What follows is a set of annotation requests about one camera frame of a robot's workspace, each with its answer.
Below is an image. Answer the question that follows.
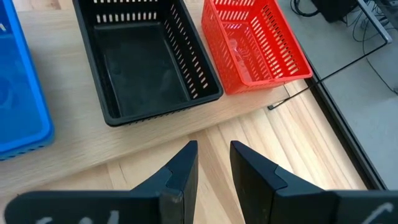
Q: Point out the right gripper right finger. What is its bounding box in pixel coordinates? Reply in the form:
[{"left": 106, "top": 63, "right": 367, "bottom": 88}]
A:
[{"left": 229, "top": 139, "right": 398, "bottom": 224}]

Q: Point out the blue plastic slotted basket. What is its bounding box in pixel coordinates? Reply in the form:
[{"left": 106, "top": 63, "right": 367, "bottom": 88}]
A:
[{"left": 0, "top": 0, "right": 55, "bottom": 161}]

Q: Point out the red plastic slotted basket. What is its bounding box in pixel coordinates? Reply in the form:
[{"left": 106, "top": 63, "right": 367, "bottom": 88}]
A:
[{"left": 201, "top": 0, "right": 313, "bottom": 96}]

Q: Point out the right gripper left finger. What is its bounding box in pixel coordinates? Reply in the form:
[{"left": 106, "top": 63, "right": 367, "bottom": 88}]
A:
[{"left": 4, "top": 139, "right": 200, "bottom": 224}]

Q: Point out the black aluminium table frame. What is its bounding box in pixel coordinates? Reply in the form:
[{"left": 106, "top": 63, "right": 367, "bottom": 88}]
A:
[{"left": 306, "top": 77, "right": 388, "bottom": 190}]

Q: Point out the black object on floor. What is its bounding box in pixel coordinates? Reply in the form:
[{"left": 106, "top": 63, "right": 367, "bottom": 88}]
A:
[{"left": 310, "top": 0, "right": 359, "bottom": 23}]

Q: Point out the black plastic slotted basket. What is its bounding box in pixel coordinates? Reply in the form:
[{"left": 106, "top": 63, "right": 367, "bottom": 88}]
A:
[{"left": 72, "top": 0, "right": 224, "bottom": 128}]

